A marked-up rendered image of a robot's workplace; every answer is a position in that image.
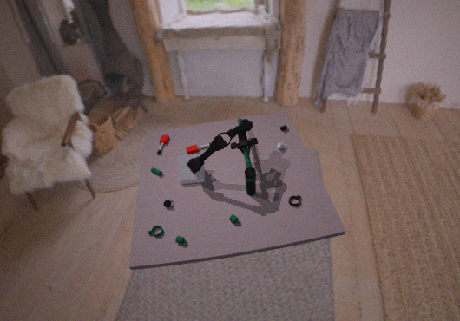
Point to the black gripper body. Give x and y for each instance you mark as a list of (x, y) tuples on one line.
[(253, 141)]

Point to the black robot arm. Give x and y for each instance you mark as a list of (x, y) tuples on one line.
[(219, 143)]

